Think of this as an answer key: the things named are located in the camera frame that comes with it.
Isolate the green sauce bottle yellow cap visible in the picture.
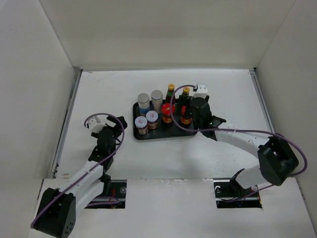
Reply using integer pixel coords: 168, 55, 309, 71
180, 87, 191, 100
165, 83, 175, 105

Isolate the small jar red lid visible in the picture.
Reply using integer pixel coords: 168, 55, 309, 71
179, 106, 192, 128

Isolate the small jar white lid front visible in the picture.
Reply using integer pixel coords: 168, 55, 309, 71
134, 116, 148, 135

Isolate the small jar white lid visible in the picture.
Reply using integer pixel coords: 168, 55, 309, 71
134, 116, 148, 135
146, 111, 159, 130

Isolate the large jar red lid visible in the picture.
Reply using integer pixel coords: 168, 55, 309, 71
161, 103, 175, 126

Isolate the tall jar blue label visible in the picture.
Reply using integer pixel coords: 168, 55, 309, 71
137, 93, 150, 117

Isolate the tall jar silver lid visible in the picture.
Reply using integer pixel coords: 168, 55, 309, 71
151, 90, 163, 114

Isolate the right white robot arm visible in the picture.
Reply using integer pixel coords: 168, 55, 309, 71
176, 96, 299, 196

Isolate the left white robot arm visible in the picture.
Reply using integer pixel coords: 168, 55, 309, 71
30, 114, 127, 238

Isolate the black plastic tray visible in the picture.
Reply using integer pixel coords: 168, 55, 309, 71
132, 102, 197, 140

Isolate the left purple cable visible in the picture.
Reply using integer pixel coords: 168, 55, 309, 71
31, 113, 124, 230

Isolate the purple cable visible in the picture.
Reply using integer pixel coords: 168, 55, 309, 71
31, 113, 124, 230
169, 85, 309, 201

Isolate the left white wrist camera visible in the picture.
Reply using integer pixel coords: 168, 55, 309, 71
86, 116, 105, 133

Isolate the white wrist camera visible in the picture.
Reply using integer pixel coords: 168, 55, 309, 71
86, 116, 105, 133
193, 84, 208, 99

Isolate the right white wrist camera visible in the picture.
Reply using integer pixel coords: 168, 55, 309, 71
193, 84, 208, 99

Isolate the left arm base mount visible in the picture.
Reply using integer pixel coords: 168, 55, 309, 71
86, 180, 127, 209

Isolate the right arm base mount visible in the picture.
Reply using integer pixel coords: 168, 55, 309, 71
213, 179, 262, 209

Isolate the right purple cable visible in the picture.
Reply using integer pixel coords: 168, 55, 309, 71
169, 85, 309, 201

